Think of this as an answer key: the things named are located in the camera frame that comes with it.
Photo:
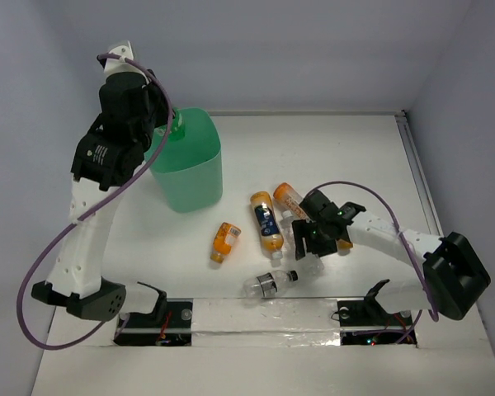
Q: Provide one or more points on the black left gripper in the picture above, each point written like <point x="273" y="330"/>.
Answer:
<point x="157" y="106"/>

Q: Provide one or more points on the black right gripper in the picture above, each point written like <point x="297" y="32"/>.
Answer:
<point x="301" y="229"/>

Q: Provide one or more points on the large clear plastic bottle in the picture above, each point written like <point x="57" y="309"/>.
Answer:
<point x="310" y="265"/>

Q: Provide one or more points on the green soda bottle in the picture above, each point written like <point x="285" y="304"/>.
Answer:
<point x="177" y="131"/>

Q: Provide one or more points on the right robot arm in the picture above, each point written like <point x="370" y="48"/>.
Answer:
<point x="450" y="276"/>

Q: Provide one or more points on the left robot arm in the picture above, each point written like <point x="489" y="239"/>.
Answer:
<point x="106" y="159"/>

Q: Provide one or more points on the green plastic bin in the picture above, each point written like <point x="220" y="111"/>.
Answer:
<point x="189" y="171"/>

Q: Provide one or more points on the small orange bottle right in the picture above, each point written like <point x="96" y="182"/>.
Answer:
<point x="343" y="245"/>

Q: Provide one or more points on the small orange bottle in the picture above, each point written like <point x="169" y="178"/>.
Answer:
<point x="224" y="240"/>
<point x="343" y="245"/>

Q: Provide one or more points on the blue label orange bottle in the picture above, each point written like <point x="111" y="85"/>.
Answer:
<point x="272" y="240"/>

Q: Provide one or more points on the orange label clear bottle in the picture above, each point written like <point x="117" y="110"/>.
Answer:
<point x="290" y="199"/>

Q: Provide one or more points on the small clear black-cap bottle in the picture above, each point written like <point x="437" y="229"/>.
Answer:
<point x="270" y="285"/>

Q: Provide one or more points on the small orange bottle left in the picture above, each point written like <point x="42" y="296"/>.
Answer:
<point x="224" y="240"/>

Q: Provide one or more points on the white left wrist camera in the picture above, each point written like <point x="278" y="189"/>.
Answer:
<point x="115" y="60"/>

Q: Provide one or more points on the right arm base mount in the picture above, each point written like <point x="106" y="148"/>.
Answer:
<point x="361" y="325"/>

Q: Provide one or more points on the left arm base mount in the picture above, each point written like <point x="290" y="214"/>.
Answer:
<point x="172" y="330"/>

